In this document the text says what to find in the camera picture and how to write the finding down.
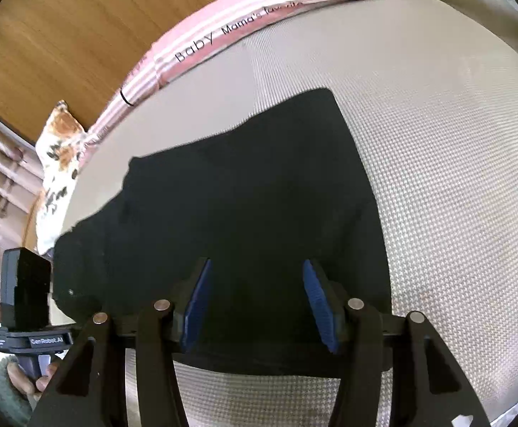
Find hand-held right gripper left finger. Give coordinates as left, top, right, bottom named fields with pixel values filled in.
left=28, top=257, right=215, bottom=427

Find grey bed mat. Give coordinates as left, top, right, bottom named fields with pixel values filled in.
left=48, top=0, right=518, bottom=427

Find black pants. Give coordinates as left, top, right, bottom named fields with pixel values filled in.
left=52, top=88, right=393, bottom=376

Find pink striped pillow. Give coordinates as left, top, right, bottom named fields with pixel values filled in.
left=81, top=0, right=395, bottom=161

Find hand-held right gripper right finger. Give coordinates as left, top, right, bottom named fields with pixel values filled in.
left=302, top=258, right=493, bottom=427

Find wooden headboard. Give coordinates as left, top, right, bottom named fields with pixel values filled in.
left=0, top=0, right=295, bottom=145

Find person's left hand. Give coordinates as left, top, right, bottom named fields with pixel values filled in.
left=7, top=360, right=60, bottom=399

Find floral pillow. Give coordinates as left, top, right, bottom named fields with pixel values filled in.
left=34, top=100, right=88, bottom=254

